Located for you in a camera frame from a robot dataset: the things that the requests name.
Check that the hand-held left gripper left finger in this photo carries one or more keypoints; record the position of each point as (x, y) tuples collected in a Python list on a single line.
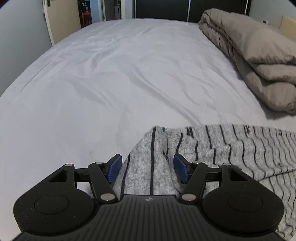
[(115, 169)]

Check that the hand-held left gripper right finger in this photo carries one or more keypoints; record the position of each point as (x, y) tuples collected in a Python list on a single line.
[(181, 169)]

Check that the grey striped bow-print pants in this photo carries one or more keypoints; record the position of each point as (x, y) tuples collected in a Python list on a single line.
[(242, 150)]

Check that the folded grey duvet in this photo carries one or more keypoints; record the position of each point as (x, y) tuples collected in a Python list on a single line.
[(254, 51)]

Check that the red stool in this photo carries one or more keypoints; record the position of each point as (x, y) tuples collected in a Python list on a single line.
[(86, 18)]

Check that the cream door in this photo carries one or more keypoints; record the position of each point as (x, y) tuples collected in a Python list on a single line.
[(64, 20)]

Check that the black sliding wardrobe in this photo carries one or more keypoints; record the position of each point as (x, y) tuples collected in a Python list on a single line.
[(208, 9)]

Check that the beige padded headboard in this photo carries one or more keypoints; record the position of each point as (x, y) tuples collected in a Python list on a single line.
[(289, 27)]

